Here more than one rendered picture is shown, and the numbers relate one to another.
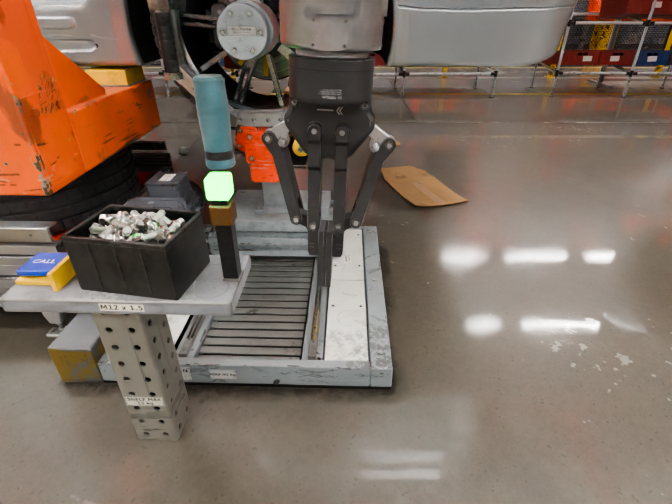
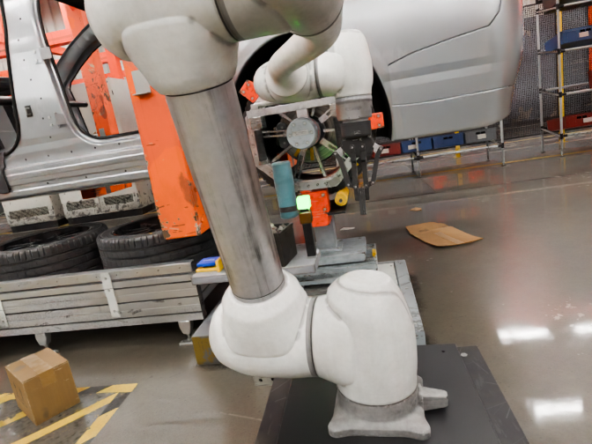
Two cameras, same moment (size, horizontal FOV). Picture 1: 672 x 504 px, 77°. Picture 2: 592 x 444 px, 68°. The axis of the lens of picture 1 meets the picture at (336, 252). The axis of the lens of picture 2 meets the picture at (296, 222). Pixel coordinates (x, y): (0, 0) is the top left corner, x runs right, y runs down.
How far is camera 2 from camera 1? 0.73 m
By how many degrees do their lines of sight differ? 20
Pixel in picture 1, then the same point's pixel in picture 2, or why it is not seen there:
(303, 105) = (347, 139)
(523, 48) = (481, 115)
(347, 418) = not seen: hidden behind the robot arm
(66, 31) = not seen: hidden behind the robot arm
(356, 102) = (366, 134)
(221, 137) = (290, 196)
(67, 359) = (203, 344)
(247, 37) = (304, 136)
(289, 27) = (340, 114)
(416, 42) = (408, 123)
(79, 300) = not seen: hidden behind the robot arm
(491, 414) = (504, 356)
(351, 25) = (360, 110)
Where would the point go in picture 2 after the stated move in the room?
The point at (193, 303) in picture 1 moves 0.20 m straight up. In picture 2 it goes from (293, 267) to (283, 207)
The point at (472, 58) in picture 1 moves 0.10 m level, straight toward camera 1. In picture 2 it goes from (447, 127) to (446, 129)
